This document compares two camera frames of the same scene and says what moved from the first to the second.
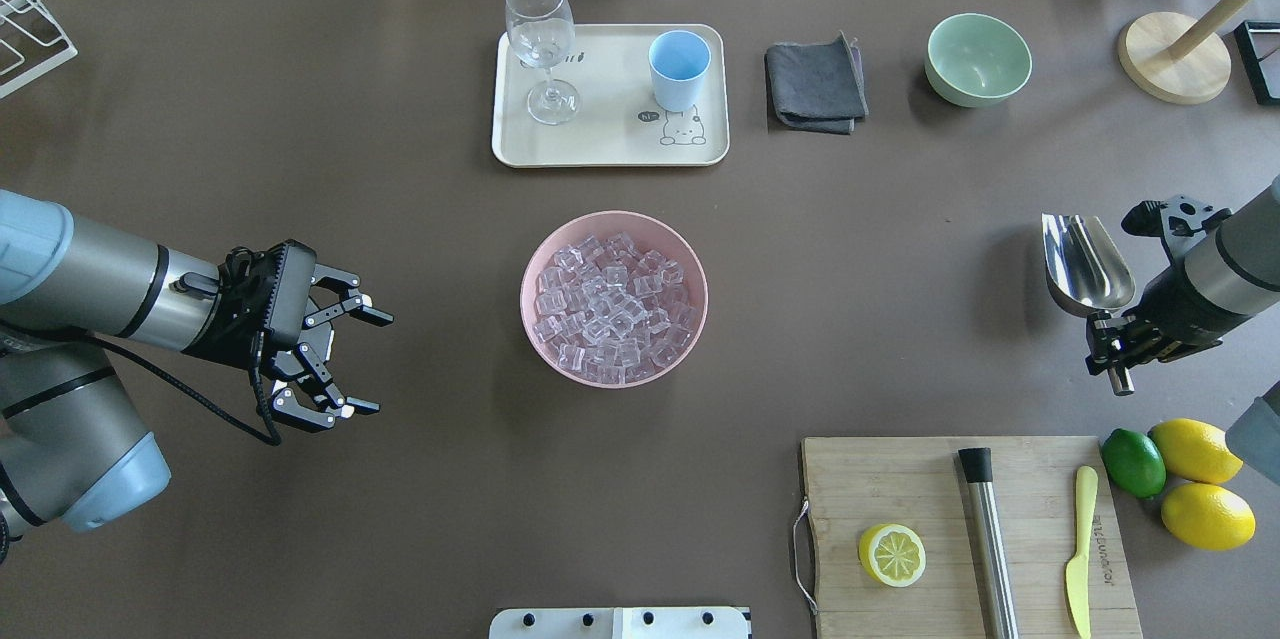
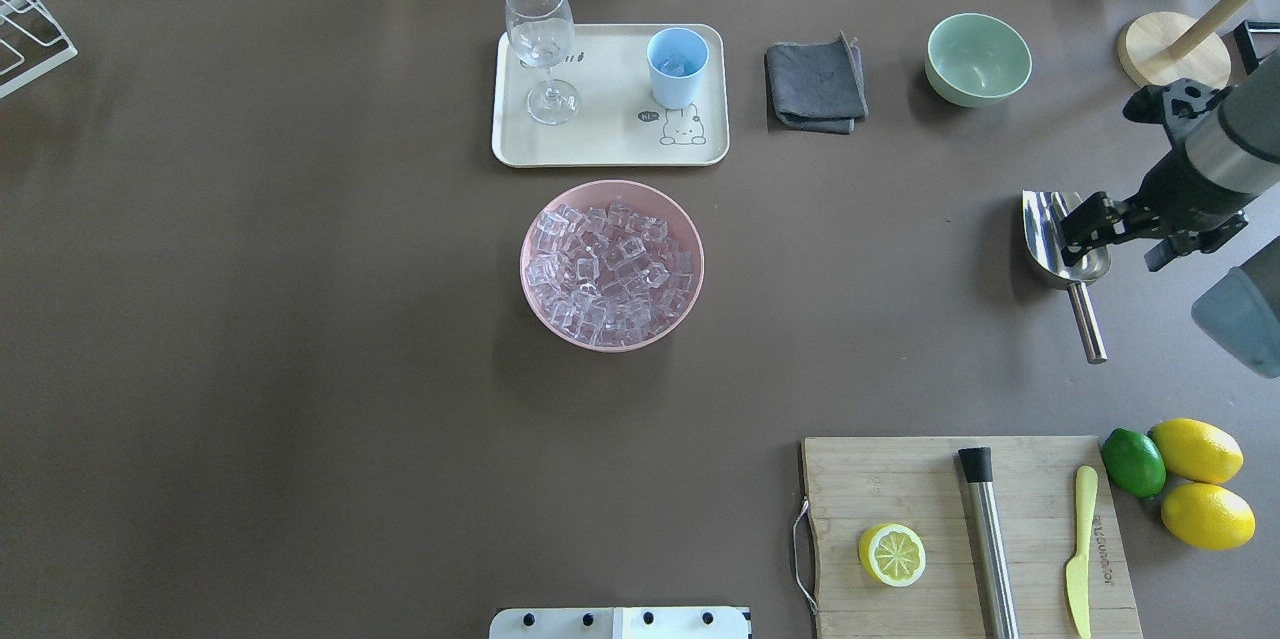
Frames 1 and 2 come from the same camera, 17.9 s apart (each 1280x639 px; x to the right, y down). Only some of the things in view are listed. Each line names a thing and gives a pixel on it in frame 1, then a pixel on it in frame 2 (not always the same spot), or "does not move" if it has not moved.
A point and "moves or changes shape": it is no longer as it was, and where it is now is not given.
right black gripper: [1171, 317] -> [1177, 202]
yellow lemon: [1196, 450] does not move
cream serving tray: [598, 107] does not move
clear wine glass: [541, 30] does not move
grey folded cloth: [817, 87] does not move
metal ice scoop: [1086, 274] moves or changes shape
